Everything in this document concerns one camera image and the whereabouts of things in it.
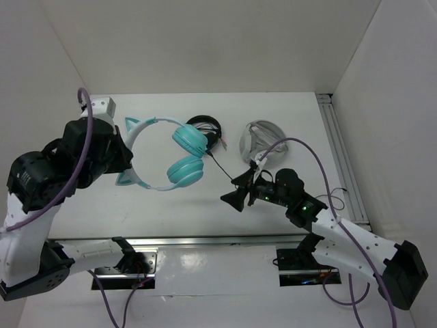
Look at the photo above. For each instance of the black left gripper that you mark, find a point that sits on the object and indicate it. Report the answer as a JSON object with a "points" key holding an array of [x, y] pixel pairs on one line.
{"points": [[124, 154]]}

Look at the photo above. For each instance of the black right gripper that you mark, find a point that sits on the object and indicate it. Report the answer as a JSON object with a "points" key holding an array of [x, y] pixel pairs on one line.
{"points": [[236, 198]]}

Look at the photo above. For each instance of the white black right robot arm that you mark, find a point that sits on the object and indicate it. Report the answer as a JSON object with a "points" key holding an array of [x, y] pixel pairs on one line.
{"points": [[397, 269]]}

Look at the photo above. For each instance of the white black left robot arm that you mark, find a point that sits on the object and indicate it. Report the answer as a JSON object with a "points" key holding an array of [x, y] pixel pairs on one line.
{"points": [[38, 184]]}

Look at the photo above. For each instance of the black headphones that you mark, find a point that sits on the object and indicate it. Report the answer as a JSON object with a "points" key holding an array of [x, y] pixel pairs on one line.
{"points": [[211, 128]]}

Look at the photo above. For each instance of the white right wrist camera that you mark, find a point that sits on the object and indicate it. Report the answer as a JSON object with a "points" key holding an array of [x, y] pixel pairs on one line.
{"points": [[260, 161]]}

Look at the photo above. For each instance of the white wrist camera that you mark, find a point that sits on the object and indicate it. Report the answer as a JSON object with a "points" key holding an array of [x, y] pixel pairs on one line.
{"points": [[260, 161], [103, 109]]}

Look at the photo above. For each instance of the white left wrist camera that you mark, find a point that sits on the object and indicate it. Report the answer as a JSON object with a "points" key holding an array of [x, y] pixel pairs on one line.
{"points": [[103, 109]]}

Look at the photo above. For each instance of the aluminium front rail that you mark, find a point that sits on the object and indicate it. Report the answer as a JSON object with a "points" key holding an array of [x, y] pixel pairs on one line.
{"points": [[203, 241]]}

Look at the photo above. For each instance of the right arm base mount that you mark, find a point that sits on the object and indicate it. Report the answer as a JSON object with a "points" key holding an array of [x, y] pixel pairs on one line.
{"points": [[299, 268]]}

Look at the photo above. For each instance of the aluminium side rail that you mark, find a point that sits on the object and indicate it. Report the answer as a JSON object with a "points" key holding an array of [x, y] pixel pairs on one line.
{"points": [[349, 187]]}

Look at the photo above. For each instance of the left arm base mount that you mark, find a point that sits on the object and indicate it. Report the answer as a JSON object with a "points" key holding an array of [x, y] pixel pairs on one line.
{"points": [[141, 273]]}

